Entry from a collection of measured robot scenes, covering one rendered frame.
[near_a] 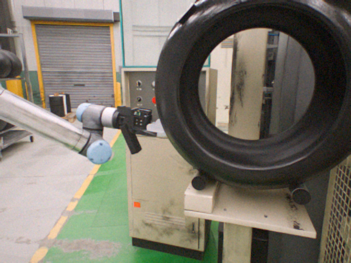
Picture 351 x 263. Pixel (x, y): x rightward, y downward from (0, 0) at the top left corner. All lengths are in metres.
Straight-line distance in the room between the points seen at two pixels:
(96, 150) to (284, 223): 0.59
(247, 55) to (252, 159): 0.41
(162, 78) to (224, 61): 3.51
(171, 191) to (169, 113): 1.00
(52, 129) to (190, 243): 1.27
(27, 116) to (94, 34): 9.40
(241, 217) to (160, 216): 1.01
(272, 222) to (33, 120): 0.73
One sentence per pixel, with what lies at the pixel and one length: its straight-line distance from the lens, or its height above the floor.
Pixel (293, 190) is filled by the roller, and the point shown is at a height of 0.91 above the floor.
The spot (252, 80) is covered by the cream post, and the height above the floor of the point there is 1.20.
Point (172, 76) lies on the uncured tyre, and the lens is 0.67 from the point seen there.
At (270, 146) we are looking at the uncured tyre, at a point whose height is 0.97.
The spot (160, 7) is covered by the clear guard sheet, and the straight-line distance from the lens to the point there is 1.54.
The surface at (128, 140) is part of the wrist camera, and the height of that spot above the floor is 1.00.
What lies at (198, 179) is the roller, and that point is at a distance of 0.74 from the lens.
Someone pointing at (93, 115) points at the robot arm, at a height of 1.08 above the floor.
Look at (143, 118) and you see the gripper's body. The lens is 0.81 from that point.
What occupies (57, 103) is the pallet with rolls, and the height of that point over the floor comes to 0.51.
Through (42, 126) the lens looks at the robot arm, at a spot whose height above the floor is 1.08.
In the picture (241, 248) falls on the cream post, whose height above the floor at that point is 0.43.
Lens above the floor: 1.22
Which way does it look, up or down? 13 degrees down
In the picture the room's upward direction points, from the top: straight up
